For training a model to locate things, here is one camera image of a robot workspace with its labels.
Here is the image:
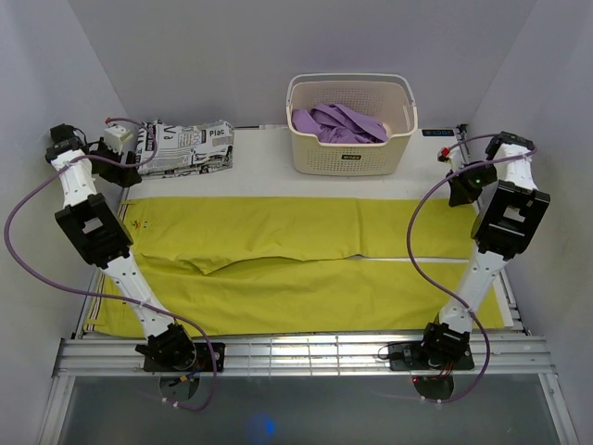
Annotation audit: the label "cream perforated laundry basket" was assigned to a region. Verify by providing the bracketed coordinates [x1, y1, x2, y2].
[286, 73, 418, 176]

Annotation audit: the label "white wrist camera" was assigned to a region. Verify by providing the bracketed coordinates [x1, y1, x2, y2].
[437, 146, 466, 172]
[103, 119, 133, 155]

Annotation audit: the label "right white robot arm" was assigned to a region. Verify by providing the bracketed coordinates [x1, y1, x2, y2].
[418, 132, 550, 368]

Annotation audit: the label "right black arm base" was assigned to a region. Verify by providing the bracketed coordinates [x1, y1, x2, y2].
[377, 341, 474, 402]

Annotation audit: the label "yellow-green trousers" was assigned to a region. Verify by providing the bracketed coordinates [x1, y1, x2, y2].
[82, 196, 507, 338]

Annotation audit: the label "purple garment in basket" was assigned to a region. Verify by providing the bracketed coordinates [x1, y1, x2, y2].
[291, 104, 389, 145]

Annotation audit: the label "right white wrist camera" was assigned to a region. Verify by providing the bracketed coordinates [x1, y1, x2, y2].
[437, 146, 466, 172]

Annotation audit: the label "folded newspaper print trousers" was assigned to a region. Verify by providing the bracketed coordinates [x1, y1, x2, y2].
[135, 121, 234, 178]

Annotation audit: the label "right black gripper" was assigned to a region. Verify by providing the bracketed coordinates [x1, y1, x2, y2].
[446, 161, 498, 208]

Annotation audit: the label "aluminium rail frame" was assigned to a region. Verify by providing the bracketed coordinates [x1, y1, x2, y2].
[41, 122, 580, 445]

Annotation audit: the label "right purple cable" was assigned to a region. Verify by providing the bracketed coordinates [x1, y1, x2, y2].
[374, 133, 538, 405]

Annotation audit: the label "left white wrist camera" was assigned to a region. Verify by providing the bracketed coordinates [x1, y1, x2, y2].
[103, 119, 133, 155]

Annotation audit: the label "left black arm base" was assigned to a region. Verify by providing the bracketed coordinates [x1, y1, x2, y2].
[142, 342, 214, 402]

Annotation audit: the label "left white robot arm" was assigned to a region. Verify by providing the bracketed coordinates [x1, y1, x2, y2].
[45, 123, 196, 371]

